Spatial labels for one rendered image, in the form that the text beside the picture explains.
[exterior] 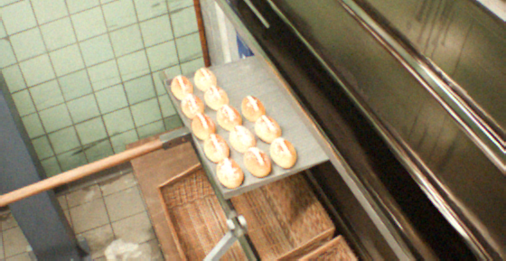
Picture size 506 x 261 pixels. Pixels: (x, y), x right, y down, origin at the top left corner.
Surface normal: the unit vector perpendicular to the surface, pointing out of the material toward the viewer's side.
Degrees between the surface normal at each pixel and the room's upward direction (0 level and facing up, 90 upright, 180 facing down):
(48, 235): 90
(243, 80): 0
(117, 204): 0
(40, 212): 90
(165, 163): 0
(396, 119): 70
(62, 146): 90
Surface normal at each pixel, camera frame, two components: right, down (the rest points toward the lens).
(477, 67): -0.91, 0.04
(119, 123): 0.36, 0.58
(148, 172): -0.11, -0.75
